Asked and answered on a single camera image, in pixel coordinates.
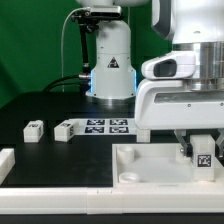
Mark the white front fence wall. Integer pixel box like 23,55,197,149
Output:
0,185,224,215

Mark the grey thin cable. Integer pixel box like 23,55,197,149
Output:
60,7,88,93

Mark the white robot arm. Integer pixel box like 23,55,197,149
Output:
77,0,224,156

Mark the black cable bundle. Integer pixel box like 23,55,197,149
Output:
41,74,92,94

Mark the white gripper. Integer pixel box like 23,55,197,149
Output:
134,51,224,158

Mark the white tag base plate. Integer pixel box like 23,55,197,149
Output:
74,118,137,135

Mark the white left fence piece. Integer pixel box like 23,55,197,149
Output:
0,148,15,185

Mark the white square tabletop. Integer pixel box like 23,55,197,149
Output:
112,143,224,186

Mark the black camera on stand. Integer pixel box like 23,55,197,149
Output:
71,5,122,74

